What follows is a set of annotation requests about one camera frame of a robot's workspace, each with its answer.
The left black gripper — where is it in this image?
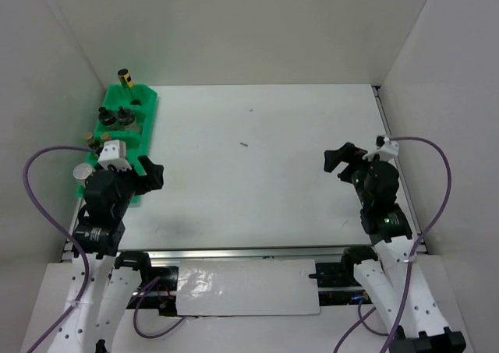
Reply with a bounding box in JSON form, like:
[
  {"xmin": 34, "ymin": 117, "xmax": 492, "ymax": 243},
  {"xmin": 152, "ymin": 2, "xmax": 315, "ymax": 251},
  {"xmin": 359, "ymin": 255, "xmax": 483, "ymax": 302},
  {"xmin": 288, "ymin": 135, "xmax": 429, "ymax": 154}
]
[{"xmin": 107, "ymin": 154, "xmax": 163, "ymax": 217}]

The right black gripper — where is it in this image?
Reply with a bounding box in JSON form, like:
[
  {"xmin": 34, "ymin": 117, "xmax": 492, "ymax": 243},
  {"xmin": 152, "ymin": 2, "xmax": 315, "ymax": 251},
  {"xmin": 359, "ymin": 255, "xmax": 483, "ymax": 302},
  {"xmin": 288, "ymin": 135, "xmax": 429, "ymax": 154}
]
[{"xmin": 324, "ymin": 141, "xmax": 376, "ymax": 207}]

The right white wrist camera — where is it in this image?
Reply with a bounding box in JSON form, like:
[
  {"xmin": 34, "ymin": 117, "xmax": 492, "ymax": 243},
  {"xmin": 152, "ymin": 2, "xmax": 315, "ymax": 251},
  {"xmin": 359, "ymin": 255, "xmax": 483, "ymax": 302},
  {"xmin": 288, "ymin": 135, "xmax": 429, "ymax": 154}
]
[{"xmin": 363, "ymin": 136, "xmax": 398, "ymax": 162}]

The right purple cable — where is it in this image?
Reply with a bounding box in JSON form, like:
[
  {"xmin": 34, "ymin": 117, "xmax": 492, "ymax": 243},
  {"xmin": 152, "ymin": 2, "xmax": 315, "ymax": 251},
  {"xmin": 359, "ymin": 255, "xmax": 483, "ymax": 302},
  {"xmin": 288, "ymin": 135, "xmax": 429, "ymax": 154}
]
[{"xmin": 334, "ymin": 136, "xmax": 453, "ymax": 353}]

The aluminium rail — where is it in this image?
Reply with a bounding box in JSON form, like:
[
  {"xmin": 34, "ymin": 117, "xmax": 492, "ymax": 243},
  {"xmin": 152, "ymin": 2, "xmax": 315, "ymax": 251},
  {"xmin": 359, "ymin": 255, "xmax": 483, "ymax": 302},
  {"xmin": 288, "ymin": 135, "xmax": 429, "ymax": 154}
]
[{"xmin": 118, "ymin": 245, "xmax": 361, "ymax": 263}]

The white plastic sheet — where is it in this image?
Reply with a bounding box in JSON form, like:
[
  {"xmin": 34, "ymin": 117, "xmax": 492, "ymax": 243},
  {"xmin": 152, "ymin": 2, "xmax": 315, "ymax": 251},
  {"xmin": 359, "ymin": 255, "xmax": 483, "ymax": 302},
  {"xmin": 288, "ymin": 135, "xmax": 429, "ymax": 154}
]
[{"xmin": 175, "ymin": 259, "xmax": 320, "ymax": 316}]

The silver lid salt jar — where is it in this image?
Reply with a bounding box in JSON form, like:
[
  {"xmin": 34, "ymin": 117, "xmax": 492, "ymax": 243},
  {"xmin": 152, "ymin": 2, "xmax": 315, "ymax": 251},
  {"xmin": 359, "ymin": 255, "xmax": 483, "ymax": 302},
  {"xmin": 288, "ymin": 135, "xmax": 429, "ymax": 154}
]
[{"xmin": 73, "ymin": 162, "xmax": 94, "ymax": 185}]

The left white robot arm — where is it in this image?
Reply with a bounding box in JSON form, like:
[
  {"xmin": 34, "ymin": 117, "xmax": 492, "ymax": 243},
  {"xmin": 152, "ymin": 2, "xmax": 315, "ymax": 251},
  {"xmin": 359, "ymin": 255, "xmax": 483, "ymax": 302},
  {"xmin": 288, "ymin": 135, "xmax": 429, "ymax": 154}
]
[{"xmin": 48, "ymin": 156, "xmax": 164, "ymax": 352}]

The small yellow bottle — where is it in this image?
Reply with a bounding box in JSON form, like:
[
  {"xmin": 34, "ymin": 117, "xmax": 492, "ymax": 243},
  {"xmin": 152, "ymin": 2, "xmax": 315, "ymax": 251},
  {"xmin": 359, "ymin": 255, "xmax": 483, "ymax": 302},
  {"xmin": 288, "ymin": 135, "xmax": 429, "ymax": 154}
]
[
  {"xmin": 100, "ymin": 132, "xmax": 113, "ymax": 145},
  {"xmin": 84, "ymin": 132, "xmax": 101, "ymax": 150}
]

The yellow label pepper bottle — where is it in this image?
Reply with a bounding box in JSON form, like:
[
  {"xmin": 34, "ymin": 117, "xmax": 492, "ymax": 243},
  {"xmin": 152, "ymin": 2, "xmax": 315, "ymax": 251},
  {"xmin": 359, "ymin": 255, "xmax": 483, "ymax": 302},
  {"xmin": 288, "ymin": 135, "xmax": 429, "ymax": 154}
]
[{"xmin": 117, "ymin": 68, "xmax": 142, "ymax": 106}]

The green plastic compartment tray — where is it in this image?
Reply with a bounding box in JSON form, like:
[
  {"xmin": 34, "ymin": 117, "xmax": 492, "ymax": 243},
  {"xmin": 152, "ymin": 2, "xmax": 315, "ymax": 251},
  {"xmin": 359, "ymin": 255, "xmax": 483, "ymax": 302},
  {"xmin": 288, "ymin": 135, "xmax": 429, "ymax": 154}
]
[{"xmin": 93, "ymin": 84, "xmax": 157, "ymax": 175}]

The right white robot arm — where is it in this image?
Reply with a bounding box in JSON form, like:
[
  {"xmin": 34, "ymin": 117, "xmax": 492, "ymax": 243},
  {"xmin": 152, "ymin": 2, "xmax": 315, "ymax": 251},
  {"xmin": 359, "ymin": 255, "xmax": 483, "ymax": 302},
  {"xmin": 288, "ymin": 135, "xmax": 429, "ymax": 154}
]
[{"xmin": 324, "ymin": 136, "xmax": 466, "ymax": 352}]

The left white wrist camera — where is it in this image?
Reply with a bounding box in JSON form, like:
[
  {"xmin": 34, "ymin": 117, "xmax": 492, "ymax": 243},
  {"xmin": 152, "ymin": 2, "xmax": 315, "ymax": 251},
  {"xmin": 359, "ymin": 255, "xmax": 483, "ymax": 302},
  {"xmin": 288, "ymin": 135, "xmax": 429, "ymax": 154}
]
[{"xmin": 97, "ymin": 139, "xmax": 132, "ymax": 171}]

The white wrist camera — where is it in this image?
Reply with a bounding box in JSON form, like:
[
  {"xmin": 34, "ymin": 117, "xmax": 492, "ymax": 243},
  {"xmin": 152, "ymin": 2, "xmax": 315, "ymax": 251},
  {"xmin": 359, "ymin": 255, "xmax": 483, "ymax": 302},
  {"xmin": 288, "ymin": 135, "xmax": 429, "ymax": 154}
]
[
  {"xmin": 363, "ymin": 136, "xmax": 398, "ymax": 162},
  {"xmin": 97, "ymin": 139, "xmax": 132, "ymax": 171}
]

